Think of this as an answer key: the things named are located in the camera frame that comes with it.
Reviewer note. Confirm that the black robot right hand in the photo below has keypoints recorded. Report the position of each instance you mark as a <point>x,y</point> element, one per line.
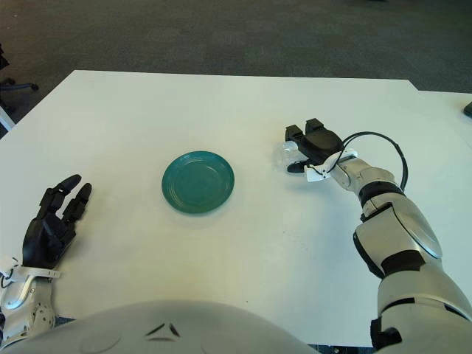
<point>321,144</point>

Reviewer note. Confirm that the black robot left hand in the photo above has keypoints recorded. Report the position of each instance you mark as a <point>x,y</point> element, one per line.
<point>44,239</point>

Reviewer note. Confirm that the clear bottle with blue cap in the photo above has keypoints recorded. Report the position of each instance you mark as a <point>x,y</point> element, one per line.
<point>285,155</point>

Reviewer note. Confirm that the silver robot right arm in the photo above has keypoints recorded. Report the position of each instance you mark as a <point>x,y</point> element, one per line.
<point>402,228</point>

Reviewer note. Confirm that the green round plate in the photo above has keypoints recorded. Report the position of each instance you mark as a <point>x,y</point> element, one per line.
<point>198,184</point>

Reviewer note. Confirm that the white right wrist connector box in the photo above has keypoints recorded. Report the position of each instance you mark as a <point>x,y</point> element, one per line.
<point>315,173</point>

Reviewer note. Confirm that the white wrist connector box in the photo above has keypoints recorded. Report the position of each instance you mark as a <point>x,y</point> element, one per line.
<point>7,267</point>
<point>315,173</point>

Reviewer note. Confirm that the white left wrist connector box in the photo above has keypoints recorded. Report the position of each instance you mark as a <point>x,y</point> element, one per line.
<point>7,267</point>

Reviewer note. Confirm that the grey robot torso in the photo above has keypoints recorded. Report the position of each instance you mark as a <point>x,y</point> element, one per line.
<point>147,332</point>

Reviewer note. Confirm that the small black object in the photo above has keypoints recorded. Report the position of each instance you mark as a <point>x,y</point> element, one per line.
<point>468,108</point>

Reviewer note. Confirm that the black office chair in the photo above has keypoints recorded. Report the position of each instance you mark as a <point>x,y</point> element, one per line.
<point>20,86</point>

